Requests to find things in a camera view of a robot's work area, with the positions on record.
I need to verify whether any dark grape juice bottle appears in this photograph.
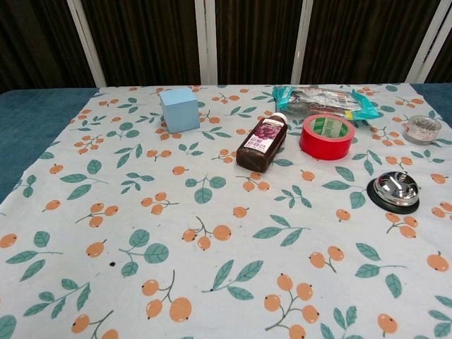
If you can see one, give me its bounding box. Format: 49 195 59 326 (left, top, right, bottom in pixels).
235 112 290 174

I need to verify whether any teal snack packet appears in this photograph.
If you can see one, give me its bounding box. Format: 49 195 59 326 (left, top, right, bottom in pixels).
271 84 384 123

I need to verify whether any silver call bell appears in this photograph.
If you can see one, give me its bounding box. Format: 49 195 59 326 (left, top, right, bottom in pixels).
366 170 422 214

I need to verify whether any white partition frame post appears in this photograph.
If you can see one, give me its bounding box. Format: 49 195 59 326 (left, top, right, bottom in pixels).
195 0 219 86
292 0 314 86
66 0 107 87
408 0 452 84

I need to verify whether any white tablecloth orange fruit print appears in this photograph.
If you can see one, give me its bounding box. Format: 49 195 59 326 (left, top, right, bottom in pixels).
0 83 452 339

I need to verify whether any clear round pin jar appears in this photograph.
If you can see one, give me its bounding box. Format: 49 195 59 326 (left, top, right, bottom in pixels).
402 114 444 146

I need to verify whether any red tape roll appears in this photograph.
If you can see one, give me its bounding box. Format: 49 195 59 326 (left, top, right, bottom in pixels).
299 114 355 161

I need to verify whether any light blue cube box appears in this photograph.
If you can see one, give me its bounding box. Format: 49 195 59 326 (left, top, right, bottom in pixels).
158 88 201 135

